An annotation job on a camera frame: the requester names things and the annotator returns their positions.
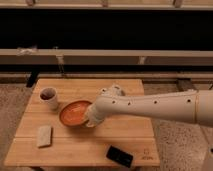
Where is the beige sponge block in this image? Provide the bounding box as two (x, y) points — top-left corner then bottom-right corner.
(37, 125), (52, 148)

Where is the black phone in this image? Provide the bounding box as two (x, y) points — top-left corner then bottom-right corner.
(106, 146), (133, 168)

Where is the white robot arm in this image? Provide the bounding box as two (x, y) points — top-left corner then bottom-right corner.
(84, 84), (213, 127)

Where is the wooden table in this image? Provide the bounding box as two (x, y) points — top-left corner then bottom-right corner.
(4, 79), (160, 167)

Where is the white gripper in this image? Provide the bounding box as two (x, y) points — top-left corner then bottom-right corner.
(84, 105), (102, 127)

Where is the grey horizontal rail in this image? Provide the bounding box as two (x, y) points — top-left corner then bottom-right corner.
(0, 48), (213, 65)

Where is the white cup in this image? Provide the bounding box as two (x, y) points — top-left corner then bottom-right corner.
(39, 87), (59, 110)

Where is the orange ceramic bowl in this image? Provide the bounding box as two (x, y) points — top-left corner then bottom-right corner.
(59, 100), (91, 126)

